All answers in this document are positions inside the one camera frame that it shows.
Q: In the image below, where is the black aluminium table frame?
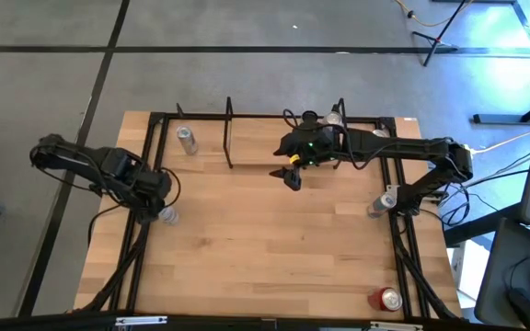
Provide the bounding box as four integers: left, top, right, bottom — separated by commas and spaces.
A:
0, 109, 530, 331

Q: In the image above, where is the yellow extension cable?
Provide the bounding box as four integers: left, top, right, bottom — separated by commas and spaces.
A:
393, 0, 467, 28

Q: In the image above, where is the black desk crossbar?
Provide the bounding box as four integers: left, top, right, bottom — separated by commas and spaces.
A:
443, 201, 524, 248

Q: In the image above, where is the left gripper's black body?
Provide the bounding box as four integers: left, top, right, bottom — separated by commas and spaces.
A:
124, 167, 173, 215

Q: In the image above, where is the black cable bundle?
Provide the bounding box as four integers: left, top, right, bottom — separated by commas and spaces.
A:
430, 181, 473, 229

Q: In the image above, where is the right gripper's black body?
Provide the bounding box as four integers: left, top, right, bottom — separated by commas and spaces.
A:
272, 123, 340, 167

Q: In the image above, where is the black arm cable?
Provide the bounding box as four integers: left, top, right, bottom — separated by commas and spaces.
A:
87, 201, 126, 247

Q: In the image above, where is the black computer mouse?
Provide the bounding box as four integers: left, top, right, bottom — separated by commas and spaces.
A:
507, 287, 530, 331

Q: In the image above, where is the white cable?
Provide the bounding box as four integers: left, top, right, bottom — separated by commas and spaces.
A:
469, 128, 530, 155

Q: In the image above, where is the black tripod stand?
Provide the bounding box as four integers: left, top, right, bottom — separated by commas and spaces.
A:
410, 0, 467, 68

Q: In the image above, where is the black monitor cable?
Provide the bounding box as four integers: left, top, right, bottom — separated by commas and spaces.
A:
465, 165, 530, 189

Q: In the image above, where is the tall silver beverage can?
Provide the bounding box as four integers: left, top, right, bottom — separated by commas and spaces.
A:
176, 126, 200, 156

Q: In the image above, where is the grey side desk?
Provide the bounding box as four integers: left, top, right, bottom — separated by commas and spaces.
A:
474, 216, 530, 331

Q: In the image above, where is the silver metal bracket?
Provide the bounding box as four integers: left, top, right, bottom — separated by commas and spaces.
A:
115, 314, 168, 327
369, 321, 425, 331

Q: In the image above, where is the short silver beverage can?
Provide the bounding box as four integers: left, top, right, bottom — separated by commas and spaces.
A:
158, 206, 180, 226

